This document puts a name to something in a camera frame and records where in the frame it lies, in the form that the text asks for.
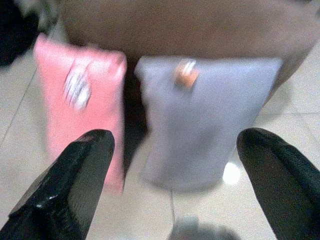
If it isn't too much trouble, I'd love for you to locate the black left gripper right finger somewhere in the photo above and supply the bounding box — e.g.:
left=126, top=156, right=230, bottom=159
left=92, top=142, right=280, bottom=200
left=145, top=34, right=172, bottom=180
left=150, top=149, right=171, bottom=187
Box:
left=236, top=127, right=320, bottom=240

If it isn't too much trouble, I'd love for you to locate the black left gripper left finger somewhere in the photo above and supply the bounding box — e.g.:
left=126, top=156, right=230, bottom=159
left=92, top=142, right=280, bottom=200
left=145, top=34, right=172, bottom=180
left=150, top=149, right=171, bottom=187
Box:
left=0, top=128, right=116, bottom=240

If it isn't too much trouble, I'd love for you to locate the pink pillow with white print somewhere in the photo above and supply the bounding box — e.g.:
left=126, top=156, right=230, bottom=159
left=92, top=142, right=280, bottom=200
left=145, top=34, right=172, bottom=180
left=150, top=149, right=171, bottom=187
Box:
left=33, top=33, right=128, bottom=195

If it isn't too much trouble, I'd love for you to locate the brown round plush sofa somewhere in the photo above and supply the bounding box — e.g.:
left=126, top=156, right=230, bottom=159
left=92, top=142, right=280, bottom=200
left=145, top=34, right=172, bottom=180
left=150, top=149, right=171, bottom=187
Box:
left=59, top=0, right=320, bottom=86

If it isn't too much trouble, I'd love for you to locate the black bag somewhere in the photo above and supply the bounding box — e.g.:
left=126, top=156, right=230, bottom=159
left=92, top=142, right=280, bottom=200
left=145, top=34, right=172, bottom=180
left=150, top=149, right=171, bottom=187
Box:
left=0, top=0, right=41, bottom=67

